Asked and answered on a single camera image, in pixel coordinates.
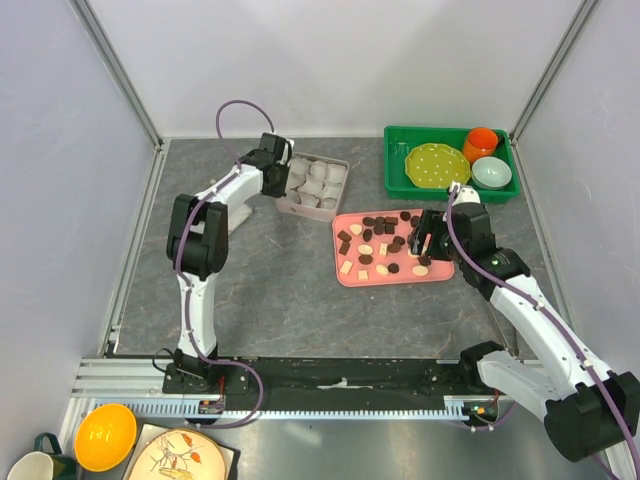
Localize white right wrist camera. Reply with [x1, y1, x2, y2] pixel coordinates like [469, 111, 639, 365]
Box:
[448, 182, 481, 206]

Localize pink square chocolate tin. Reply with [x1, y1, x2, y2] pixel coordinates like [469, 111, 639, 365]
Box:
[275, 153, 350, 222]

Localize green plastic bin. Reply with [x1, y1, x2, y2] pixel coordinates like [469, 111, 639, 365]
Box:
[383, 126, 520, 204]

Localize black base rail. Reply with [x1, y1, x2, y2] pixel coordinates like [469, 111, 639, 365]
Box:
[162, 357, 495, 417]

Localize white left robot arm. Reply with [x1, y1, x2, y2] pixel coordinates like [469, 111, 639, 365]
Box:
[166, 133, 294, 393]

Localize decorated bird plate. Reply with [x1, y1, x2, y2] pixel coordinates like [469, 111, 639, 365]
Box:
[126, 429, 227, 480]

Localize white oval chocolate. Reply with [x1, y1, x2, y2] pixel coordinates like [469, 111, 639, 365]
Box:
[412, 265, 429, 277]

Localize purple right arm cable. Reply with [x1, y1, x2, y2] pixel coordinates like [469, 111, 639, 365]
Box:
[446, 187, 640, 480]

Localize dark green mug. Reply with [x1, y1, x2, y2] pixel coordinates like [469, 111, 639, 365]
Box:
[34, 432, 78, 480]

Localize white mug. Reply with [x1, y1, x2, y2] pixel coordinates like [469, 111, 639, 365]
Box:
[7, 451, 54, 480]

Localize pale green bowl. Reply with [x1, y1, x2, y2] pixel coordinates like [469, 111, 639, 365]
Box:
[471, 156, 513, 190]

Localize orange cup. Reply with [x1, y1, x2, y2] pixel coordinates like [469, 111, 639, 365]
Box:
[462, 127, 500, 164]

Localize yellow bowl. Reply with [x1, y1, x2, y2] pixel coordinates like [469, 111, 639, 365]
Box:
[74, 403, 137, 473]

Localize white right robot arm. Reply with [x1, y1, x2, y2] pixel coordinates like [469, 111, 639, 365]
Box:
[408, 196, 639, 466]

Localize silver tin lid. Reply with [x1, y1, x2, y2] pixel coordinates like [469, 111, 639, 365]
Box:
[228, 200, 253, 236]

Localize pink chocolate tray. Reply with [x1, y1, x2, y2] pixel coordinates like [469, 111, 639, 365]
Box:
[332, 209, 454, 288]

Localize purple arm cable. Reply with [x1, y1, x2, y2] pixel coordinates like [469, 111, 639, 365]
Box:
[169, 99, 276, 430]
[446, 187, 640, 480]

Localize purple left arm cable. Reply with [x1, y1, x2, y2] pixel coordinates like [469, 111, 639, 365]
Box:
[169, 99, 276, 430]

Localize yellow-green dotted plate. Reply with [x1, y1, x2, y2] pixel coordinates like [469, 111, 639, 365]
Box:
[405, 143, 471, 189]

